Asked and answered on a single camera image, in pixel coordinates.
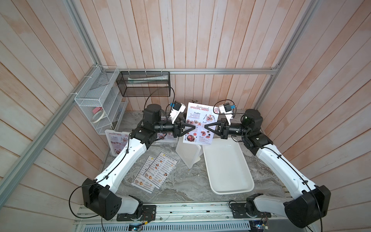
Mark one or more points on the papers in black basket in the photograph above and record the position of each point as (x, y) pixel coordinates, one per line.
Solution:
(162, 79)

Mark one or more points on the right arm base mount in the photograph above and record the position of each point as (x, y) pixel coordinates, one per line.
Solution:
(247, 209)

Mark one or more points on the black mesh wall basket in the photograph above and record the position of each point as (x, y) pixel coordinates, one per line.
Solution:
(143, 90)

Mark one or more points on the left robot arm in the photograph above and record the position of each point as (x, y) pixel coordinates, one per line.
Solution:
(99, 194)

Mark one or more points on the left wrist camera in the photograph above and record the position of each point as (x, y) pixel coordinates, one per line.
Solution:
(177, 108)

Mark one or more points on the pink eraser block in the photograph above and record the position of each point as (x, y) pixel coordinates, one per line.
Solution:
(96, 110)

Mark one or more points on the white wire wall shelf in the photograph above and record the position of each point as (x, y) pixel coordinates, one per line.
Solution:
(99, 89)

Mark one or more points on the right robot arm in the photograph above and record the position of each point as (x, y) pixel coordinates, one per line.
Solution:
(309, 202)

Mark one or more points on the white plastic tray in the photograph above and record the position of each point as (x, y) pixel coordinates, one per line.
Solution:
(227, 169)

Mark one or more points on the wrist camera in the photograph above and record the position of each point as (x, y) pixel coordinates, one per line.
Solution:
(227, 110)
(177, 108)

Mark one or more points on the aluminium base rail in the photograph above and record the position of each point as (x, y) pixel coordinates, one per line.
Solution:
(199, 211)

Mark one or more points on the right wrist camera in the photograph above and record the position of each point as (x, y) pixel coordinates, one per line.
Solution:
(227, 110)

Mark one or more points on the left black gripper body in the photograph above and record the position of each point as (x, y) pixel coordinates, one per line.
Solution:
(166, 126)

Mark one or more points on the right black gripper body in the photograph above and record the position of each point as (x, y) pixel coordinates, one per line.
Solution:
(236, 131)

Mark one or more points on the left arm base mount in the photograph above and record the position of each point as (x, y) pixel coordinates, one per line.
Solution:
(133, 209)

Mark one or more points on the white tape roll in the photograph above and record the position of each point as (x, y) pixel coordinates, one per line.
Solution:
(98, 116)

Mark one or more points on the white menu holder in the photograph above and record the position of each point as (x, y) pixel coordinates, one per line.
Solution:
(189, 153)
(117, 143)
(166, 138)

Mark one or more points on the dim sum inn menu sheet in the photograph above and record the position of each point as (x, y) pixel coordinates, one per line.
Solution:
(140, 181)

